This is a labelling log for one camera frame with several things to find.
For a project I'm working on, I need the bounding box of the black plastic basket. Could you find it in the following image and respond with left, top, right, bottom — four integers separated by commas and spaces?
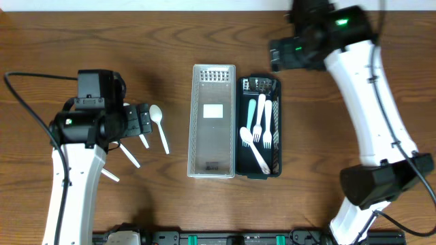
235, 74, 282, 180

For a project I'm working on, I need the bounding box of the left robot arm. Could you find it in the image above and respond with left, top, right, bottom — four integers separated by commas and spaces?
43, 69, 152, 244

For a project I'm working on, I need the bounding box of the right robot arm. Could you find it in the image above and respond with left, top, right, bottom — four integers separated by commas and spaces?
270, 0, 435, 244

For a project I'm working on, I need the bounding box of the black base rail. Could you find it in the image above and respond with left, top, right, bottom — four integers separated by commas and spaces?
91, 223, 407, 245

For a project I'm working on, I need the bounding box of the clear plastic basket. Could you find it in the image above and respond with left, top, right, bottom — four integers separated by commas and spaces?
187, 64, 236, 179

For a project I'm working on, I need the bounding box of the white plastic spoon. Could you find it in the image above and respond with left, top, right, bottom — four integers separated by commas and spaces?
239, 127, 270, 174
139, 134, 149, 148
102, 168, 120, 182
119, 142, 140, 168
149, 105, 170, 154

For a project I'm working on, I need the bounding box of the white plastic fork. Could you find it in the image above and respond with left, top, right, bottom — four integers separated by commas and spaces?
253, 94, 266, 142
262, 100, 273, 149
246, 99, 257, 130

